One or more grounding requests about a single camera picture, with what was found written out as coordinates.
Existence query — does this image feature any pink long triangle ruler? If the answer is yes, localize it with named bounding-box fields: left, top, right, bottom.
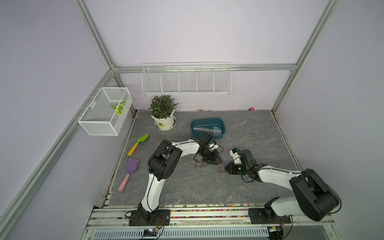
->
left=186, top=160, right=200, bottom=169

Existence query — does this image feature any teal plastic storage box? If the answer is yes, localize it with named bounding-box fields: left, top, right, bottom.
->
left=191, top=118, right=226, bottom=139

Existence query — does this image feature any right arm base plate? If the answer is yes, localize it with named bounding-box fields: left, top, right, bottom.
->
left=248, top=208, right=292, bottom=226

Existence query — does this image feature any white wire wall shelf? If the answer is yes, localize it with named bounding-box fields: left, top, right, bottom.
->
left=141, top=64, right=232, bottom=95

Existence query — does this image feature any potted green plant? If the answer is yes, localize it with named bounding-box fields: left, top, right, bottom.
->
left=149, top=95, right=178, bottom=131

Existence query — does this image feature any blue protractor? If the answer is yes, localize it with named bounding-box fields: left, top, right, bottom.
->
left=212, top=126, right=222, bottom=136

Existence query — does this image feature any green yellow toy shovel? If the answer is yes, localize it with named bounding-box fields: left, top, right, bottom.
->
left=128, top=134, right=150, bottom=157

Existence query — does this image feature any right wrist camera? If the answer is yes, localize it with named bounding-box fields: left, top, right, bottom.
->
left=230, top=148, right=242, bottom=165

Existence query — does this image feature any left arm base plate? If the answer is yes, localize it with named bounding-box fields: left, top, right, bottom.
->
left=129, top=209, right=171, bottom=227

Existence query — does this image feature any white wire side basket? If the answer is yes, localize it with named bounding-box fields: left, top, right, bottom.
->
left=78, top=87, right=133, bottom=136

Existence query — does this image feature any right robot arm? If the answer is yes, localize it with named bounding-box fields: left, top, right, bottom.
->
left=225, top=148, right=342, bottom=223

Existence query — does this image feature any green toy in basket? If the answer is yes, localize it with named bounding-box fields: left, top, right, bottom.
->
left=112, top=101, right=126, bottom=116

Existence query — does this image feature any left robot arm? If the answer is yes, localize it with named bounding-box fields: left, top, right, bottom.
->
left=138, top=133, right=223, bottom=220

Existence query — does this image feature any clear straight ruler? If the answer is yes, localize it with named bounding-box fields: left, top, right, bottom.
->
left=193, top=126, right=218, bottom=135

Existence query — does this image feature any aluminium rail front frame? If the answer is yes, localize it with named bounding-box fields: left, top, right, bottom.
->
left=81, top=204, right=342, bottom=240

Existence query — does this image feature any purple pink toy spatula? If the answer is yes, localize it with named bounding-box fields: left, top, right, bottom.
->
left=118, top=158, right=140, bottom=192

